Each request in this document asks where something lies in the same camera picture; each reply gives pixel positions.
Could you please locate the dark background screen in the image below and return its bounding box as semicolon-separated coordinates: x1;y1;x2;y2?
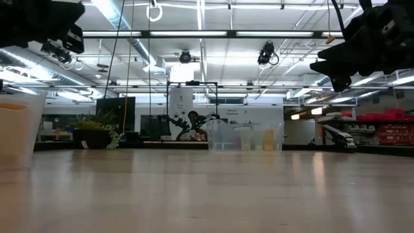
140;114;172;139

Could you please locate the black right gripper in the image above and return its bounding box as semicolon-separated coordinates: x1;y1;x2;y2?
309;0;414;93

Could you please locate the white hanging ring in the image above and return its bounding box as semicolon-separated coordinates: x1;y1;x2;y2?
145;2;164;23

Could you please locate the thin hanging cable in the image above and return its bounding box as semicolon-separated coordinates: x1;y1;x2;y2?
147;0;153;116

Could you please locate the black grey angled device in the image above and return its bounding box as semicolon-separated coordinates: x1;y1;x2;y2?
321;124;358;153

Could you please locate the black rig frame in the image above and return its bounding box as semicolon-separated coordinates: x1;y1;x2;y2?
82;30;345;39

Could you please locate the black camera with white cables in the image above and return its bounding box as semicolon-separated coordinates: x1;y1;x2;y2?
40;39;73;65

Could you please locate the clear plastic bin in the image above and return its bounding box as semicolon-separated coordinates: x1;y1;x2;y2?
206;119;285;153

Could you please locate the white plastic bin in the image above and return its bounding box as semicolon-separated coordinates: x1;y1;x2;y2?
0;91;49;170

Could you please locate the black monitor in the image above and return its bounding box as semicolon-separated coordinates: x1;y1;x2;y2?
96;96;136;133

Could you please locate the hanging cable with tan plug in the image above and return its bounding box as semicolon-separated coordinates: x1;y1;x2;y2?
325;0;337;45

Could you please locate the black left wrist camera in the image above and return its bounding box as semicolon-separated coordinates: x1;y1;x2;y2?
62;23;86;55

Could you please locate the person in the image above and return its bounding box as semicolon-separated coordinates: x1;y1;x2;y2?
187;111;208;140

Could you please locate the black overhead camera with cable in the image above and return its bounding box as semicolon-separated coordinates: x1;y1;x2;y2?
257;41;280;67

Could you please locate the shelf with red bins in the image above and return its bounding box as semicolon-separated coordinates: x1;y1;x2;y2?
318;108;414;147

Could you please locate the green plant in black pot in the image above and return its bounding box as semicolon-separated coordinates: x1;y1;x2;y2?
71;109;122;151

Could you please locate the silver ceiling duct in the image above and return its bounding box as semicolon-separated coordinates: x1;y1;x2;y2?
91;0;158;67

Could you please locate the black hanging cable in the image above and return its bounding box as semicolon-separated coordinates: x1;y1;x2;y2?
103;0;126;99

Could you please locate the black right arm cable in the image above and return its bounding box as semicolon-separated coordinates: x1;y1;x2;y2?
330;0;346;36

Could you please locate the pale bottle with red label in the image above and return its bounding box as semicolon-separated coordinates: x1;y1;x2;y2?
237;127;253;151

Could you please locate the white pillar with print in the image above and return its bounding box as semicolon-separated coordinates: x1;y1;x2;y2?
169;87;194;137

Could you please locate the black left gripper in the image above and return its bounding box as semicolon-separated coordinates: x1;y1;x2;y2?
0;0;86;50

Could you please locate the round black ceiling camera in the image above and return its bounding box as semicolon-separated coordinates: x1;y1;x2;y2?
178;49;193;65

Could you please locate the grey hanging rope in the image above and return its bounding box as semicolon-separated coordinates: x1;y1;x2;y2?
117;0;135;143

